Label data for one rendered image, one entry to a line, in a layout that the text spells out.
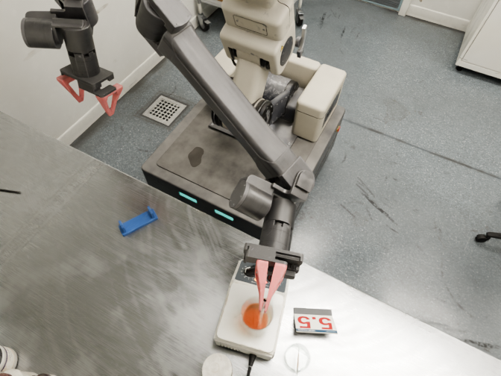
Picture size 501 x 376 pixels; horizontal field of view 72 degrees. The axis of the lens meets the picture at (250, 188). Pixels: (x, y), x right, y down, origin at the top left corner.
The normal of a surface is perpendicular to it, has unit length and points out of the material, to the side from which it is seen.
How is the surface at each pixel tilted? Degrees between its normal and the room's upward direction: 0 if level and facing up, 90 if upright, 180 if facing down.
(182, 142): 0
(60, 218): 0
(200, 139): 0
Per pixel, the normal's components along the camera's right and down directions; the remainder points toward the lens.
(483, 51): -0.47, 0.73
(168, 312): 0.03, -0.55
